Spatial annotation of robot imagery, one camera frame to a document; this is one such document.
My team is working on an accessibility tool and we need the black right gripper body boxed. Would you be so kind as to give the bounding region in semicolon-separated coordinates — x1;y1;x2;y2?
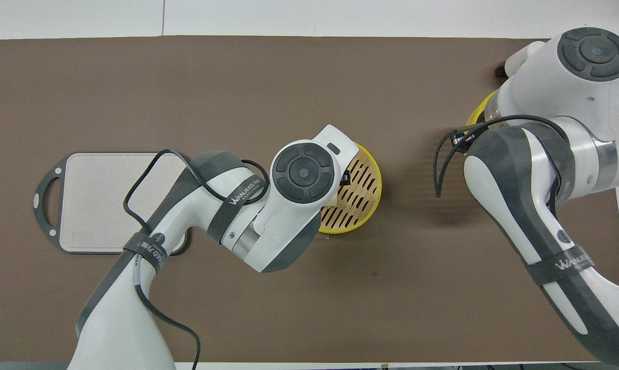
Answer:
451;126;478;155

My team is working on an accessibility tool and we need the yellow bamboo steamer base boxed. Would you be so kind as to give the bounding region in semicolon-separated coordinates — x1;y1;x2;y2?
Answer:
317;141;383;235

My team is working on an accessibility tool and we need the brown table mat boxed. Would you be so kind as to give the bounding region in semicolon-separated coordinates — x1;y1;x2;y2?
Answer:
0;35;619;363

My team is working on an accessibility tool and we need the grey rimmed white cutting board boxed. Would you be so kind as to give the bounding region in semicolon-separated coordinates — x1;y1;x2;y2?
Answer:
33;152;192;255

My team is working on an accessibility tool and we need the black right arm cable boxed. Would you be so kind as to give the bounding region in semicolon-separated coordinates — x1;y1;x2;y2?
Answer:
433;114;567;207

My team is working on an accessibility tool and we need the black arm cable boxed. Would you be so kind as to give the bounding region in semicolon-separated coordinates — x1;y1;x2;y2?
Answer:
123;149;270;370
433;114;567;207

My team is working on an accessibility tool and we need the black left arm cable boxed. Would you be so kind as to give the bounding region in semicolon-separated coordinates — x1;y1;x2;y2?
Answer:
123;149;270;370

